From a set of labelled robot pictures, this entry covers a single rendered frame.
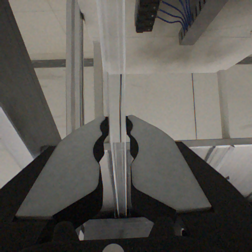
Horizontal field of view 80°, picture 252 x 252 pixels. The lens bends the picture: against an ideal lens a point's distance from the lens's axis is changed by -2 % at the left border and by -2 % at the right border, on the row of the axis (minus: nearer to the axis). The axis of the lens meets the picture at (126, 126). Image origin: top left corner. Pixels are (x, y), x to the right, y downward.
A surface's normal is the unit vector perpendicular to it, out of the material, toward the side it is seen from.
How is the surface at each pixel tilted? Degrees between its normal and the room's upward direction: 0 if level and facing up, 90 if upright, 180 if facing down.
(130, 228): 135
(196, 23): 0
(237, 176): 45
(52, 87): 90
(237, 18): 0
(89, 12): 0
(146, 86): 90
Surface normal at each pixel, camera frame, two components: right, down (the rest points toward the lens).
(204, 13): 0.04, 1.00
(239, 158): 0.04, 0.65
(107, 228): 0.00, -0.76
